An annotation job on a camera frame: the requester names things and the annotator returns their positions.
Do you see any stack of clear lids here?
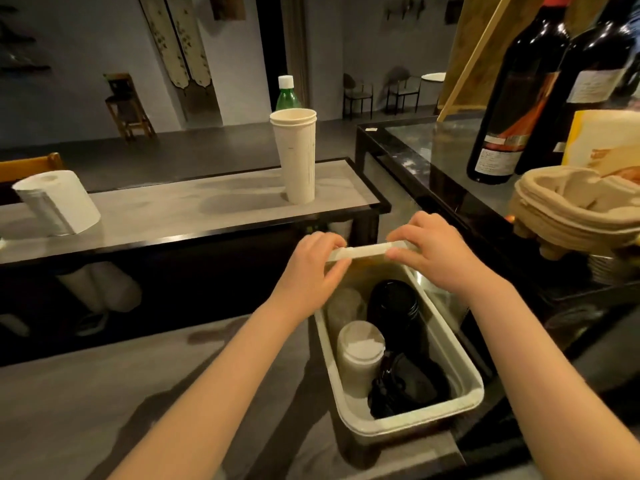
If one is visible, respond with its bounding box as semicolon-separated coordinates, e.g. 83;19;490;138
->
327;288;369;341

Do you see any grey wooden table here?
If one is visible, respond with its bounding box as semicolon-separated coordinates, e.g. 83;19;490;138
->
0;314;466;480

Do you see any grey bar counter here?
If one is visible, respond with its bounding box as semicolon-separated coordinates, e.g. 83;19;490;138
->
0;158;392;268

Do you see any leaning wooden board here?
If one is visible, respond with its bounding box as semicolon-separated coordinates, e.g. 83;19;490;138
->
437;0;546;123

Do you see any person's left hand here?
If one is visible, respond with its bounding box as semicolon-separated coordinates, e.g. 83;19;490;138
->
269;231;353;325

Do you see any black metal chair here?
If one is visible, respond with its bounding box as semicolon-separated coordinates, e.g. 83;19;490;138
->
342;73;375;121
385;67;423;115

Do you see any tall stack of black lids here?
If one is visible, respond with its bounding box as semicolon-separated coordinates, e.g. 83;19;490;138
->
367;279;421;355

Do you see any person's right hand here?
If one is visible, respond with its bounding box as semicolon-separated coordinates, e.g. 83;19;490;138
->
385;211;501;301

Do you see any patterned wall hanging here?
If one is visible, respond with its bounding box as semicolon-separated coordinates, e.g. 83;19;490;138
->
167;0;213;88
137;0;191;89

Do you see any wooden chair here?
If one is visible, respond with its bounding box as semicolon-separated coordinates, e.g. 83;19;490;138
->
0;152;66;185

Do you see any white paper towel roll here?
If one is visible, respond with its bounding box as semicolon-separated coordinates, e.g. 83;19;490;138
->
12;169;102;237

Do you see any yellow printed paper bag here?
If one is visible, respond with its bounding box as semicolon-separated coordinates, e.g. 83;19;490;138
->
562;109;640;183

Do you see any white plastic storage bin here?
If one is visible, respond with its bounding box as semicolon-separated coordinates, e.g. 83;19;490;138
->
313;240;485;438

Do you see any person's left forearm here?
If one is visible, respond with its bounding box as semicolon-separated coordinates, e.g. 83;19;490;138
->
107;304;321;480

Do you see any green plastic bottle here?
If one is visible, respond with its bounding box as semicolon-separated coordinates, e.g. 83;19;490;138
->
275;74;303;111

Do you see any tall white paper cup stack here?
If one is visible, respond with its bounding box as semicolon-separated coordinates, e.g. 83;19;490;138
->
269;108;319;205

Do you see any black cup lid with plug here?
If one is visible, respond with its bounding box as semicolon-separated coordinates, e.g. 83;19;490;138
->
367;352;451;419

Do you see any stack of white lids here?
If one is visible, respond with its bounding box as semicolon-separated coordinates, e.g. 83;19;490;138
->
336;320;387;399

